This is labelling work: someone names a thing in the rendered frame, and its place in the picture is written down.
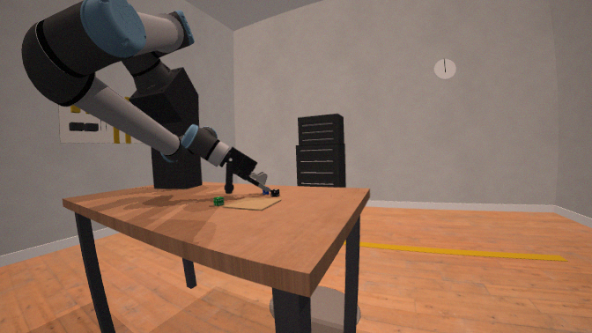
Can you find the tan mat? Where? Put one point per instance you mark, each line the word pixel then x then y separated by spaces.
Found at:
pixel 252 203

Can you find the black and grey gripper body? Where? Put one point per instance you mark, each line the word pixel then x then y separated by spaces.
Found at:
pixel 239 160

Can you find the green die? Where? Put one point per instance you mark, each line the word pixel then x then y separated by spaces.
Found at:
pixel 218 201

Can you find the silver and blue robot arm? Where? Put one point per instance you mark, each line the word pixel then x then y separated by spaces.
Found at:
pixel 92 34

